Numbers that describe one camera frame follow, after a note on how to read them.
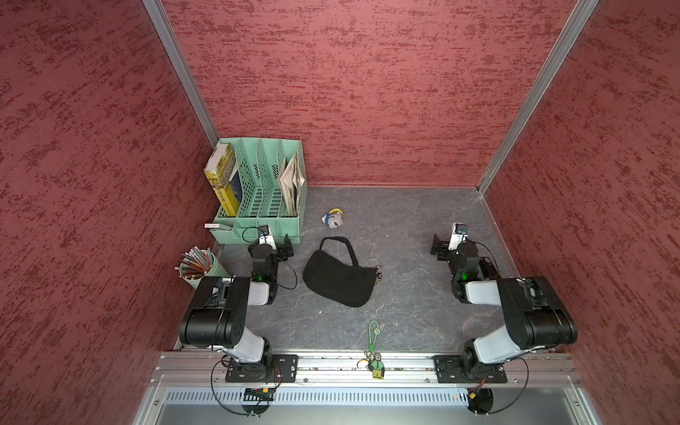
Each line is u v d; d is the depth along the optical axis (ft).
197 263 2.67
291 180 3.03
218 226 2.80
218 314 1.41
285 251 2.83
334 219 3.38
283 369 2.44
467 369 2.19
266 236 2.58
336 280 2.87
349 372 2.48
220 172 3.02
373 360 2.46
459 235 2.60
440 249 2.76
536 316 1.53
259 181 3.82
